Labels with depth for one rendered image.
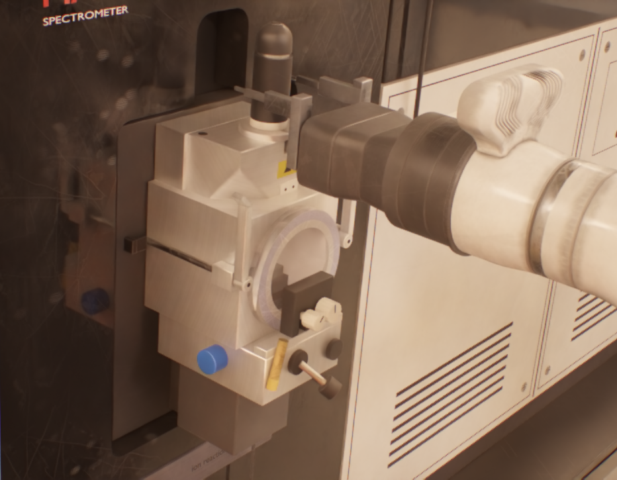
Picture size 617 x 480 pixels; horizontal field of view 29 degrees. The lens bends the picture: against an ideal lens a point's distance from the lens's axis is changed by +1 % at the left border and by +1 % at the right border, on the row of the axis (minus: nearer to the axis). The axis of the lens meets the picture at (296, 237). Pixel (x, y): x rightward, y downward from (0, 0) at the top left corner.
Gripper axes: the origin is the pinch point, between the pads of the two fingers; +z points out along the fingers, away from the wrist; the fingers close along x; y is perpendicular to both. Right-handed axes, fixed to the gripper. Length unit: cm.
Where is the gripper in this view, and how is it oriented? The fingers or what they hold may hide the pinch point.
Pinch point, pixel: (261, 81)
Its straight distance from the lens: 80.0
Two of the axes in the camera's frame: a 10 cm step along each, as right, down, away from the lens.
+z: -7.7, -3.1, 5.6
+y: -0.8, 9.1, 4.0
